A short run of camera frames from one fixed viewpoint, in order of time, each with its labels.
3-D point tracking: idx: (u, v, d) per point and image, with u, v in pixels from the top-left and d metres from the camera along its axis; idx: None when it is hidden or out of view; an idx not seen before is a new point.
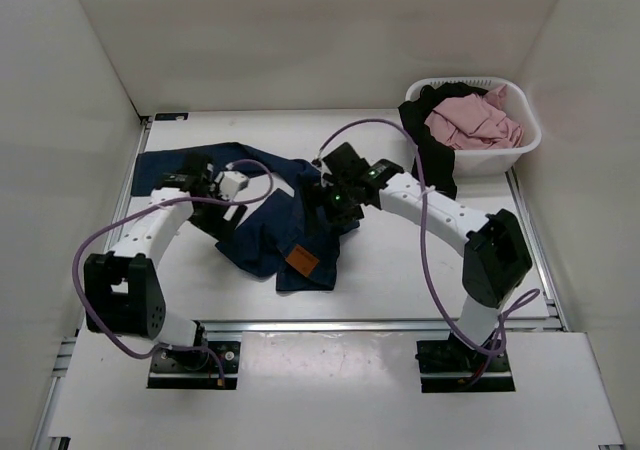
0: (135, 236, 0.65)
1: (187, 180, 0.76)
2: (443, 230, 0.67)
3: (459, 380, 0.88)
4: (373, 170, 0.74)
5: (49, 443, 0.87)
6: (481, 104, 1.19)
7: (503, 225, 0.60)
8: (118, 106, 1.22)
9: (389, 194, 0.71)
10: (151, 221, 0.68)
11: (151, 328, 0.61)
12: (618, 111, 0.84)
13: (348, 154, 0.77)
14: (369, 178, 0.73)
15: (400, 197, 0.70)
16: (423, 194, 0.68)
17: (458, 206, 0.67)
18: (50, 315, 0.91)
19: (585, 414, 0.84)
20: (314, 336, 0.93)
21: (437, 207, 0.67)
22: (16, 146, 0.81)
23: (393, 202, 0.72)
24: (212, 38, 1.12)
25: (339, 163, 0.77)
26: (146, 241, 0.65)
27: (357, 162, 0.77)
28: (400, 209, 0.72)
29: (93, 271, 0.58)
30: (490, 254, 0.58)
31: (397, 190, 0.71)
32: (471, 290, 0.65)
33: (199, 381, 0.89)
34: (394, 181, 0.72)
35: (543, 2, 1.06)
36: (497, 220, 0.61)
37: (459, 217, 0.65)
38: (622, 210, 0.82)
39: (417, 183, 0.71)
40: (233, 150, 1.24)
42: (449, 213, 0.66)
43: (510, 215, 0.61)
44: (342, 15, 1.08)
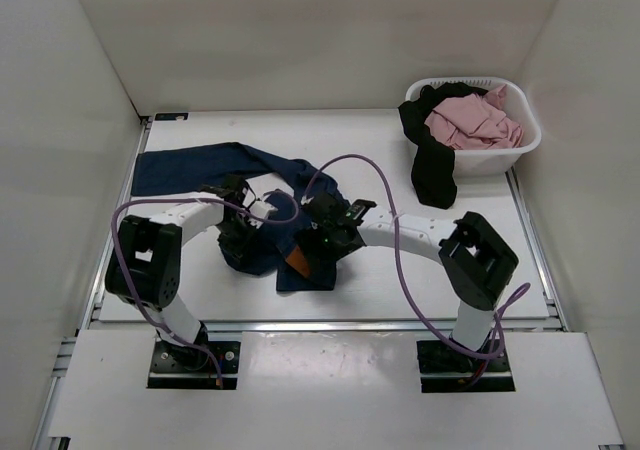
0: (171, 213, 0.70)
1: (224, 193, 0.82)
2: (419, 246, 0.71)
3: (460, 380, 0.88)
4: (350, 211, 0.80)
5: (49, 443, 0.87)
6: (481, 104, 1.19)
7: (472, 227, 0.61)
8: (118, 106, 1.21)
9: (366, 227, 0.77)
10: (187, 207, 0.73)
11: (162, 297, 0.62)
12: (619, 112, 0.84)
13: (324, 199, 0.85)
14: (346, 218, 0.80)
15: (375, 227, 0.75)
16: (395, 219, 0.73)
17: (428, 220, 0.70)
18: (50, 316, 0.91)
19: (584, 414, 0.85)
20: (314, 336, 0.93)
21: (409, 227, 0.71)
22: (16, 146, 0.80)
23: (372, 235, 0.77)
24: (212, 38, 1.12)
25: (317, 208, 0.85)
26: (179, 217, 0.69)
27: (334, 206, 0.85)
28: (379, 240, 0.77)
29: (127, 231, 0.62)
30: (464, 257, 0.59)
31: (372, 222, 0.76)
32: (468, 298, 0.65)
33: (199, 381, 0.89)
34: (369, 214, 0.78)
35: (544, 2, 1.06)
36: (466, 224, 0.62)
37: (430, 229, 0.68)
38: (623, 210, 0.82)
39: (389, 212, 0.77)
40: (232, 150, 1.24)
42: (420, 229, 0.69)
43: (476, 216, 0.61)
44: (343, 15, 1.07)
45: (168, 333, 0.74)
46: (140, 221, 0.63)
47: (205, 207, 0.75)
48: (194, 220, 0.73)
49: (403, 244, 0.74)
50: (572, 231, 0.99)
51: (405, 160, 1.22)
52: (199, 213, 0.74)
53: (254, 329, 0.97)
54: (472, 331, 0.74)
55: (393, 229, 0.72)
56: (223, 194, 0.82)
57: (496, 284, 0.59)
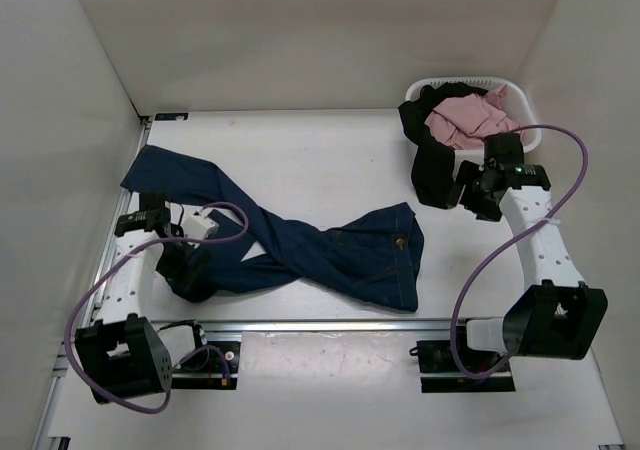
0: (119, 297, 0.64)
1: (150, 217, 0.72)
2: (528, 256, 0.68)
3: (459, 380, 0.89)
4: (521, 168, 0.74)
5: (49, 443, 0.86)
6: (481, 104, 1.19)
7: (587, 303, 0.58)
8: (118, 106, 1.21)
9: (514, 197, 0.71)
10: (127, 275, 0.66)
11: (163, 379, 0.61)
12: (620, 112, 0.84)
13: (503, 145, 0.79)
14: (513, 173, 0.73)
15: (519, 206, 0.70)
16: (541, 221, 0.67)
17: (562, 252, 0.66)
18: (50, 316, 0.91)
19: (585, 414, 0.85)
20: (314, 336, 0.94)
21: (541, 241, 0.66)
22: (17, 147, 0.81)
23: (510, 206, 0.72)
24: (213, 38, 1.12)
25: (495, 149, 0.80)
26: (131, 297, 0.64)
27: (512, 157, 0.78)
28: (511, 212, 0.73)
29: (87, 346, 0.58)
30: (549, 315, 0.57)
31: (522, 200, 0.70)
32: (507, 330, 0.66)
33: (199, 381, 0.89)
34: (529, 190, 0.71)
35: (543, 2, 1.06)
36: (583, 295, 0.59)
37: (553, 262, 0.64)
38: (623, 210, 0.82)
39: (546, 208, 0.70)
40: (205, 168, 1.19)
42: (546, 252, 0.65)
43: (603, 303, 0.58)
44: (343, 15, 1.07)
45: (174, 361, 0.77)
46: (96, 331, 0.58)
47: (143, 256, 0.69)
48: (143, 277, 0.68)
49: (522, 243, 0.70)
50: (572, 230, 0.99)
51: (405, 160, 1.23)
52: (142, 269, 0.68)
53: (254, 327, 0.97)
54: (482, 335, 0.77)
55: (535, 223, 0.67)
56: (150, 224, 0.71)
57: (539, 346, 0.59)
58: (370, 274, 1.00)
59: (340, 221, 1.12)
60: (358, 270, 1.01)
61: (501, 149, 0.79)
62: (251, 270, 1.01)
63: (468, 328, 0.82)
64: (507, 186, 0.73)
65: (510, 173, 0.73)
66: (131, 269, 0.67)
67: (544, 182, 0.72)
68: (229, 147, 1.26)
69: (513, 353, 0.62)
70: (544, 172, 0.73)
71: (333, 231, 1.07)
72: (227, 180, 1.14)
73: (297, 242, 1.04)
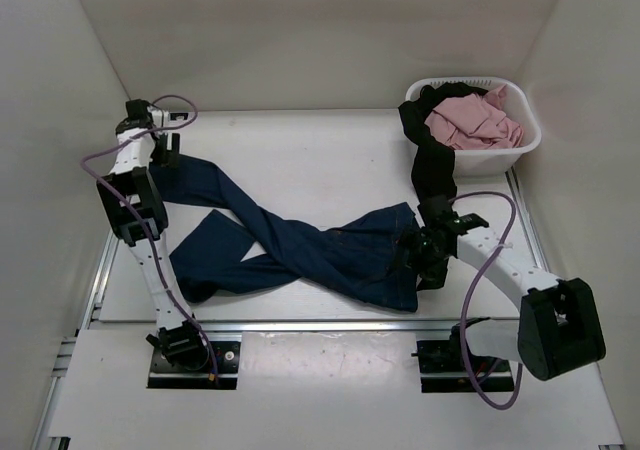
0: (125, 160, 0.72)
1: (142, 122, 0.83)
2: (504, 283, 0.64)
3: (459, 380, 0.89)
4: (458, 218, 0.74)
5: (49, 443, 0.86)
6: (480, 104, 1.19)
7: (575, 295, 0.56)
8: (118, 105, 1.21)
9: (466, 241, 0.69)
10: (130, 150, 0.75)
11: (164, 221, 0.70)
12: (620, 112, 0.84)
13: (440, 203, 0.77)
14: (454, 223, 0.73)
15: (474, 245, 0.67)
16: (497, 247, 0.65)
17: (530, 263, 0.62)
18: (50, 316, 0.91)
19: (585, 414, 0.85)
20: (314, 336, 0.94)
21: (508, 260, 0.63)
22: (16, 147, 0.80)
23: (467, 250, 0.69)
24: (212, 37, 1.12)
25: (430, 209, 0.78)
26: (136, 160, 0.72)
27: (448, 213, 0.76)
28: (471, 257, 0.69)
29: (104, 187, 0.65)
30: (551, 318, 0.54)
31: (474, 240, 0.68)
32: (525, 357, 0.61)
33: (199, 382, 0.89)
34: (474, 231, 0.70)
35: (543, 3, 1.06)
36: (567, 287, 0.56)
37: (527, 273, 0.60)
38: (623, 211, 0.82)
39: (497, 238, 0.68)
40: (205, 167, 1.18)
42: (518, 267, 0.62)
43: (587, 287, 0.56)
44: (343, 14, 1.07)
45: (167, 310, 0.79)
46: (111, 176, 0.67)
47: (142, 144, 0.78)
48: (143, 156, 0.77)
49: (493, 276, 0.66)
50: (572, 231, 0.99)
51: (405, 160, 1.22)
52: (141, 150, 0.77)
53: (254, 327, 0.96)
54: (484, 337, 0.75)
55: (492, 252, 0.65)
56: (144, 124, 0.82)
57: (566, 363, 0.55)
58: (370, 274, 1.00)
59: (340, 221, 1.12)
60: (359, 270, 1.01)
61: (435, 209, 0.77)
62: (252, 270, 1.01)
63: (468, 338, 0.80)
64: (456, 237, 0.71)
65: (452, 224, 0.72)
66: (133, 148, 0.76)
67: (482, 221, 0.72)
68: (229, 147, 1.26)
69: (544, 379, 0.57)
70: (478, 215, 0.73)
71: (333, 231, 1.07)
72: (228, 179, 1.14)
73: (296, 242, 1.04)
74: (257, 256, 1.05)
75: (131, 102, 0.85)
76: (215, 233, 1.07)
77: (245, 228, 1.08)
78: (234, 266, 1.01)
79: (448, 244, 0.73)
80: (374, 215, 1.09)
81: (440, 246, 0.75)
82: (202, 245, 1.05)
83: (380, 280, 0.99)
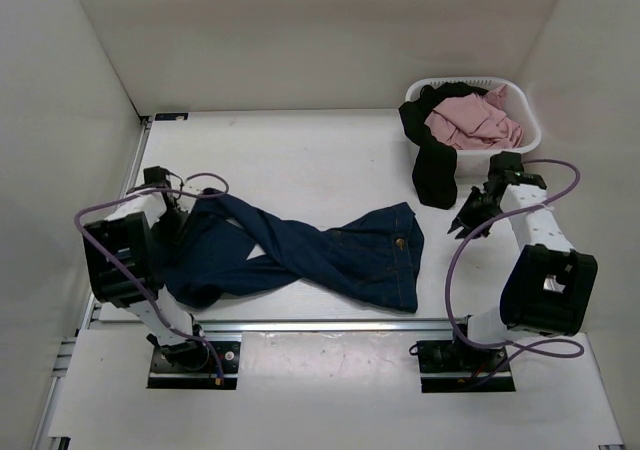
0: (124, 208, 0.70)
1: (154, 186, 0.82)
2: (524, 234, 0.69)
3: (460, 380, 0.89)
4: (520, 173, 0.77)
5: (49, 443, 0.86)
6: (481, 104, 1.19)
7: (578, 267, 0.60)
8: (117, 105, 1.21)
9: (512, 190, 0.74)
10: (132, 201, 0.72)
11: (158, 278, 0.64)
12: (620, 112, 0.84)
13: (509, 157, 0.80)
14: (513, 175, 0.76)
15: (517, 196, 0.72)
16: (535, 206, 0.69)
17: (556, 228, 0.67)
18: (50, 316, 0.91)
19: (585, 414, 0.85)
20: (314, 336, 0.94)
21: (537, 217, 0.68)
22: (17, 148, 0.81)
23: (509, 199, 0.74)
24: (212, 38, 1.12)
25: (498, 163, 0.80)
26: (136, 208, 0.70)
27: (515, 169, 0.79)
28: (510, 204, 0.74)
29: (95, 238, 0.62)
30: (540, 271, 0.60)
31: (520, 191, 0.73)
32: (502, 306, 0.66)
33: (199, 381, 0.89)
34: (525, 185, 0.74)
35: (543, 3, 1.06)
36: (575, 258, 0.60)
37: (546, 234, 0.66)
38: (622, 211, 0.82)
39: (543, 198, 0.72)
40: (207, 202, 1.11)
42: (540, 225, 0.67)
43: (592, 264, 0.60)
44: (342, 14, 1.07)
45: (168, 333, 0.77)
46: (102, 226, 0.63)
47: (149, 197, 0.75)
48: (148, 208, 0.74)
49: (520, 227, 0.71)
50: (572, 232, 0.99)
51: (405, 160, 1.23)
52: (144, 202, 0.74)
53: (254, 327, 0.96)
54: (482, 324, 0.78)
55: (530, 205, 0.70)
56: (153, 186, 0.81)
57: (534, 315, 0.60)
58: (370, 274, 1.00)
59: (340, 221, 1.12)
60: (359, 270, 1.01)
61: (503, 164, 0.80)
62: (251, 270, 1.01)
63: (470, 323, 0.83)
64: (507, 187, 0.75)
65: (510, 175, 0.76)
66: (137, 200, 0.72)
67: (540, 183, 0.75)
68: (229, 147, 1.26)
69: (509, 323, 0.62)
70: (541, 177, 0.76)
71: (333, 231, 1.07)
72: (226, 198, 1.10)
73: (297, 242, 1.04)
74: (257, 257, 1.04)
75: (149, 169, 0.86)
76: (214, 235, 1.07)
77: (244, 230, 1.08)
78: (232, 270, 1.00)
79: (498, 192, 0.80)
80: (374, 215, 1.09)
81: (494, 195, 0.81)
82: (201, 248, 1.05)
83: (380, 280, 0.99)
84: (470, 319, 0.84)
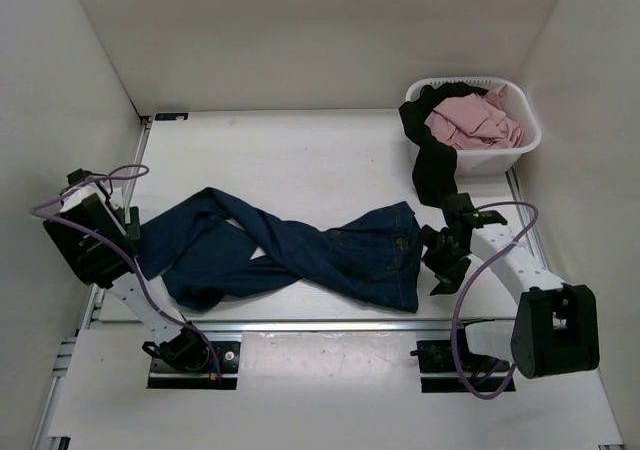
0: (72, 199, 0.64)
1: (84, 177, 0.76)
2: (509, 276, 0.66)
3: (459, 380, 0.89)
4: (477, 213, 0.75)
5: (49, 442, 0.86)
6: (481, 104, 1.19)
7: (576, 298, 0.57)
8: (117, 105, 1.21)
9: (479, 234, 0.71)
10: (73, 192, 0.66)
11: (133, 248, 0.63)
12: (620, 112, 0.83)
13: (461, 198, 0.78)
14: (472, 217, 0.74)
15: (487, 239, 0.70)
16: (510, 245, 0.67)
17: (538, 264, 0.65)
18: (49, 316, 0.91)
19: (585, 415, 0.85)
20: (314, 336, 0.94)
21: (515, 258, 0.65)
22: (17, 148, 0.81)
23: (479, 242, 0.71)
24: (212, 37, 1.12)
25: (451, 204, 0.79)
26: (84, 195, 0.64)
27: (470, 209, 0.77)
28: (481, 248, 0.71)
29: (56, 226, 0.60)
30: (543, 315, 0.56)
31: (487, 233, 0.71)
32: (516, 357, 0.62)
33: (199, 381, 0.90)
34: (490, 226, 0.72)
35: (543, 3, 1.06)
36: (570, 292, 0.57)
37: (533, 272, 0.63)
38: (622, 211, 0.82)
39: (511, 235, 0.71)
40: (205, 198, 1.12)
42: (524, 266, 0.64)
43: (590, 293, 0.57)
44: (342, 15, 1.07)
45: (161, 326, 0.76)
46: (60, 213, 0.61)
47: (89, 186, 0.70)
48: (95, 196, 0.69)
49: (501, 270, 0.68)
50: (572, 232, 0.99)
51: (405, 160, 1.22)
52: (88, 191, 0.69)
53: (254, 327, 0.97)
54: (482, 335, 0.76)
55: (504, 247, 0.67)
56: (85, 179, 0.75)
57: (556, 365, 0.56)
58: (370, 274, 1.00)
59: (340, 221, 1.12)
60: (359, 270, 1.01)
61: (457, 205, 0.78)
62: (252, 271, 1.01)
63: (468, 332, 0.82)
64: (472, 231, 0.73)
65: (469, 217, 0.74)
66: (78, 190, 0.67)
67: (500, 219, 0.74)
68: (229, 147, 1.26)
69: (530, 377, 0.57)
70: (498, 212, 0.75)
71: (333, 231, 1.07)
72: (225, 195, 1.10)
73: (297, 242, 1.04)
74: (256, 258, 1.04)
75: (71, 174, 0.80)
76: (214, 236, 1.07)
77: (244, 230, 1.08)
78: (231, 271, 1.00)
79: (462, 235, 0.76)
80: (373, 215, 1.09)
81: (455, 239, 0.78)
82: (202, 250, 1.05)
83: (380, 281, 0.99)
84: (468, 325, 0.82)
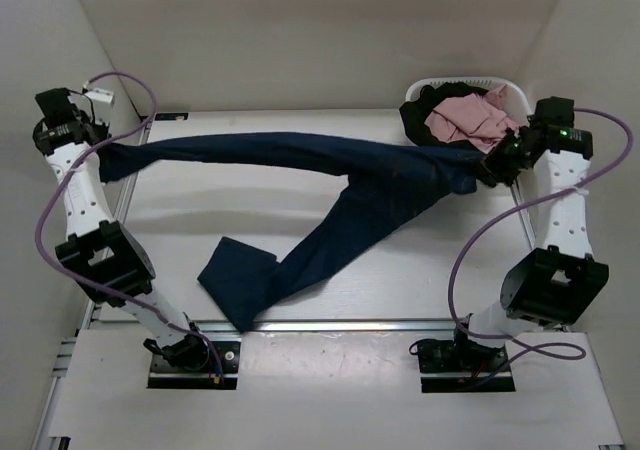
0: (81, 208, 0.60)
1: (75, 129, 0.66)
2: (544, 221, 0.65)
3: (459, 380, 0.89)
4: (567, 131, 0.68)
5: (50, 443, 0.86)
6: (481, 104, 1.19)
7: (588, 271, 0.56)
8: (117, 105, 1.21)
9: (548, 158, 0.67)
10: (78, 188, 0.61)
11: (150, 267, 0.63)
12: (619, 113, 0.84)
13: (551, 109, 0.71)
14: (557, 135, 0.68)
15: (551, 172, 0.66)
16: (568, 191, 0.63)
17: (580, 222, 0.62)
18: (49, 315, 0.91)
19: (586, 413, 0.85)
20: (315, 336, 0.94)
21: (561, 208, 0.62)
22: (17, 148, 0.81)
23: (543, 169, 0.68)
24: (212, 38, 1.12)
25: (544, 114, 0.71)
26: (95, 208, 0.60)
27: (561, 123, 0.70)
28: (542, 178, 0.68)
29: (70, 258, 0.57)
30: (545, 272, 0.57)
31: (555, 166, 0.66)
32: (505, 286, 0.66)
33: (199, 381, 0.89)
34: (566, 156, 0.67)
35: (543, 3, 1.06)
36: (586, 265, 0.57)
37: (566, 232, 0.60)
38: (623, 211, 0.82)
39: (580, 176, 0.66)
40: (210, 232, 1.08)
42: (561, 220, 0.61)
43: (603, 274, 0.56)
44: (343, 14, 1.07)
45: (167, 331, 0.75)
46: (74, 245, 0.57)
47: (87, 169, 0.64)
48: (97, 187, 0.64)
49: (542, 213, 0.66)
50: None
51: None
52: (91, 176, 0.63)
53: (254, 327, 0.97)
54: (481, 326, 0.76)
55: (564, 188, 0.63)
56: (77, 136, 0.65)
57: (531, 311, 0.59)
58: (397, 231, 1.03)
59: None
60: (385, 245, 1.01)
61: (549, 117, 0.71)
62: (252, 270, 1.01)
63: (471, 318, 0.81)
64: (549, 146, 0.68)
65: (554, 134, 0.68)
66: (82, 187, 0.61)
67: (586, 147, 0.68)
68: None
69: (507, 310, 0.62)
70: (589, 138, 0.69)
71: None
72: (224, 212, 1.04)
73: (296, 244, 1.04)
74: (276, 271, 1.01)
75: (46, 97, 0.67)
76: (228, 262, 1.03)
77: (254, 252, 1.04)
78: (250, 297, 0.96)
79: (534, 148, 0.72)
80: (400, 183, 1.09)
81: (529, 148, 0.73)
82: (220, 277, 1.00)
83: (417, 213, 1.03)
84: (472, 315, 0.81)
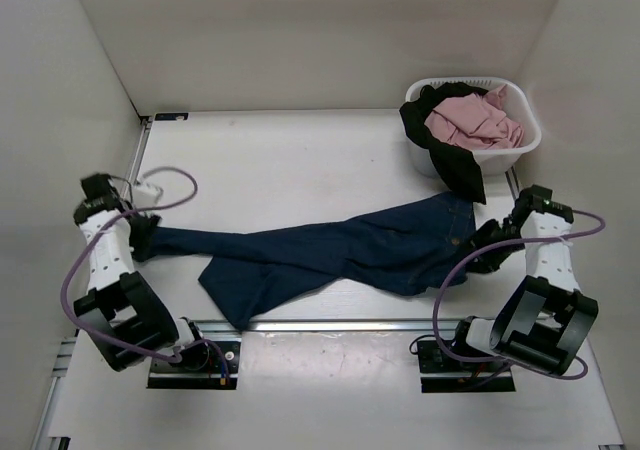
0: (105, 265, 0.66)
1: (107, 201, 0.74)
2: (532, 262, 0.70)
3: (460, 380, 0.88)
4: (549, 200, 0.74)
5: (49, 443, 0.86)
6: (481, 105, 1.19)
7: (578, 308, 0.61)
8: (117, 105, 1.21)
9: (533, 217, 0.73)
10: (105, 248, 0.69)
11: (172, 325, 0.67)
12: (619, 113, 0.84)
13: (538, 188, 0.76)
14: (538, 202, 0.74)
15: (537, 225, 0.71)
16: (554, 239, 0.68)
17: (566, 264, 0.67)
18: (49, 315, 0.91)
19: (585, 414, 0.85)
20: (314, 336, 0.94)
21: (547, 249, 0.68)
22: (16, 148, 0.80)
23: (529, 223, 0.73)
24: (211, 38, 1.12)
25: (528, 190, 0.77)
26: (116, 263, 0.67)
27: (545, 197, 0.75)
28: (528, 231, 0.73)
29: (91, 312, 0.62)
30: (535, 309, 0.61)
31: (541, 220, 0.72)
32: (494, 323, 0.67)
33: (199, 381, 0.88)
34: (550, 215, 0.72)
35: (543, 3, 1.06)
36: (575, 300, 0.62)
37: (555, 270, 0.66)
38: (622, 211, 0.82)
39: (564, 231, 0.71)
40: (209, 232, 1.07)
42: (549, 259, 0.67)
43: (592, 310, 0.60)
44: (343, 15, 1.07)
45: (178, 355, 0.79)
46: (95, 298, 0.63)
47: (116, 231, 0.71)
48: (123, 246, 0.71)
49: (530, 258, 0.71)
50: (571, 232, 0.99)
51: (405, 160, 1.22)
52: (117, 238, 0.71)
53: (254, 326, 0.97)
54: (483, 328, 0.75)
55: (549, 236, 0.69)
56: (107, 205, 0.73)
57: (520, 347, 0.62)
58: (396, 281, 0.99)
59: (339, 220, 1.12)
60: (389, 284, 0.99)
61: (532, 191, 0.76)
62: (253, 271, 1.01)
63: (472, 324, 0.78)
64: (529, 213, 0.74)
65: (536, 201, 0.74)
66: (108, 246, 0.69)
67: (567, 214, 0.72)
68: (229, 147, 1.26)
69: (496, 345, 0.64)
70: (570, 208, 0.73)
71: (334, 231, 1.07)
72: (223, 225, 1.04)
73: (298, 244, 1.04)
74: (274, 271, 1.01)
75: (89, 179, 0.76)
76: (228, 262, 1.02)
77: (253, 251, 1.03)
78: (251, 300, 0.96)
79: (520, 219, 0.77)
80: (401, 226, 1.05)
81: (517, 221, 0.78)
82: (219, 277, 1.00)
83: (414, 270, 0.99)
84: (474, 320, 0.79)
